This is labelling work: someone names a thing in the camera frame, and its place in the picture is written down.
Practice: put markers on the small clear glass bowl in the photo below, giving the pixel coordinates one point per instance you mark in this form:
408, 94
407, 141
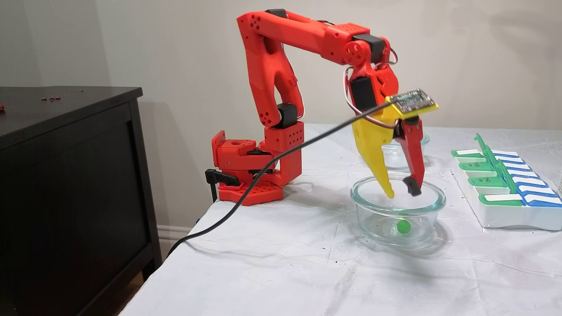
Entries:
395, 159

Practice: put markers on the black wooden cabinet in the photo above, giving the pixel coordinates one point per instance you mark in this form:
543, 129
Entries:
66, 175

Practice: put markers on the weekly pill organizer box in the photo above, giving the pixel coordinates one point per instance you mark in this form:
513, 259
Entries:
500, 215

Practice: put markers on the black camera board yellow mount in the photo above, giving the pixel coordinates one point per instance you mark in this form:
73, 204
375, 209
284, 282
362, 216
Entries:
412, 102

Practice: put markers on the white tablecloth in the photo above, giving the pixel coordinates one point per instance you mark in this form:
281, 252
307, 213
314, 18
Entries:
285, 272

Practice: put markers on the large clear glass bowl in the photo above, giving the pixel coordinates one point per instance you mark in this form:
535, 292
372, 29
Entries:
369, 215

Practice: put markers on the green ball pill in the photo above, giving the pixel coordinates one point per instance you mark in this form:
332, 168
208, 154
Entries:
403, 226

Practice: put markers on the black table clamp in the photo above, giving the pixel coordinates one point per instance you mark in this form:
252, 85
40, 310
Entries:
217, 176

